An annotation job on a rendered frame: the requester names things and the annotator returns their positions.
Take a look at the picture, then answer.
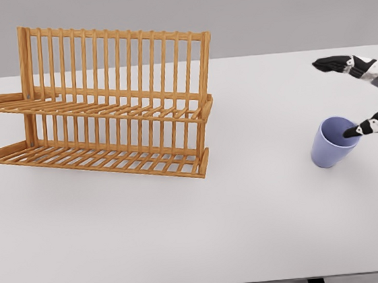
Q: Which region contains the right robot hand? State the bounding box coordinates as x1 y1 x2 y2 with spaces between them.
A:
311 51 378 141

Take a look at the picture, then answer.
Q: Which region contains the lavender plastic cup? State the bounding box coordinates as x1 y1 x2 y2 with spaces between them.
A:
307 114 365 171

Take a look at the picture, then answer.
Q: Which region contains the wooden two-tier dish rack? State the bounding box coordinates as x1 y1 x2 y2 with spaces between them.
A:
0 9 223 197

